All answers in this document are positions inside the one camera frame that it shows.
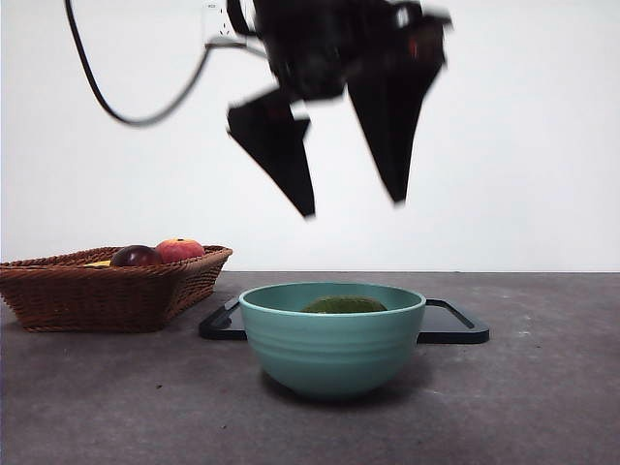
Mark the dark purple plum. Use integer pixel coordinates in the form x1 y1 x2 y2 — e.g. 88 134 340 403
109 244 163 267

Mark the green avocado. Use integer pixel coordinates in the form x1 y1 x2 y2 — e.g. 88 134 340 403
299 295 388 315

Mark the white wall socket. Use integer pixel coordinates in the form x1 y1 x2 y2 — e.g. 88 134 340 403
202 0 246 49

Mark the teal ribbed bowl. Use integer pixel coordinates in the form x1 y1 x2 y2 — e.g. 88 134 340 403
238 282 427 401

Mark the short black cable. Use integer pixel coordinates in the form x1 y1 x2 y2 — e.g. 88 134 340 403
226 0 265 39

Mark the black rectangular tray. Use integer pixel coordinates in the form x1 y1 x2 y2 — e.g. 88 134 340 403
199 297 490 345

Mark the brown wicker basket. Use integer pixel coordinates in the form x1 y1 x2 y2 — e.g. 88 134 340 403
0 244 233 334

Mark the red yellow apple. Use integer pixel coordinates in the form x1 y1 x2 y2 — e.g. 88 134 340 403
154 237 206 265

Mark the black looping cable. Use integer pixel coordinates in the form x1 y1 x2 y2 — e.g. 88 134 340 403
65 0 266 128

